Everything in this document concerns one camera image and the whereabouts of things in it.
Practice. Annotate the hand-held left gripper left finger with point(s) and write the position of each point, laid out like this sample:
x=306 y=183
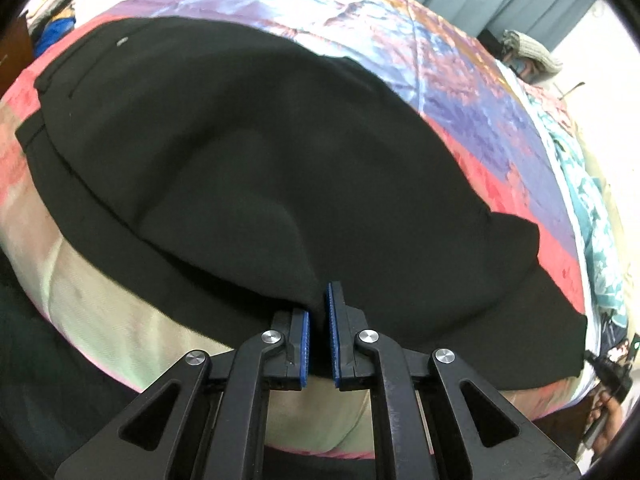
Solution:
x=301 y=347

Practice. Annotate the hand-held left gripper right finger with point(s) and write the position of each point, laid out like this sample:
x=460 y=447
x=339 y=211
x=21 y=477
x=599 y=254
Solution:
x=332 y=340

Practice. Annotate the black pants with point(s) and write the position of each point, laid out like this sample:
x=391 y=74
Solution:
x=260 y=180

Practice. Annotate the teal floral cloth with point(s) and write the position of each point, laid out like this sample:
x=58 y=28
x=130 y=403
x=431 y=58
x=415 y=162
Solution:
x=592 y=200

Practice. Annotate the colourful printed blanket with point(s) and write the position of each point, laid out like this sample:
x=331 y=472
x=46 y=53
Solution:
x=450 y=90

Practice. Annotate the grey knitted cloth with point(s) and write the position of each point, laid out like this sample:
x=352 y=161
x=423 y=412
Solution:
x=532 y=50

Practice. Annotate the brown wooden furniture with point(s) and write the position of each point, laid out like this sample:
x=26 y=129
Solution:
x=15 y=55

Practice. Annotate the pile of clothes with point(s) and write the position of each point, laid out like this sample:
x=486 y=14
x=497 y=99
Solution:
x=52 y=20

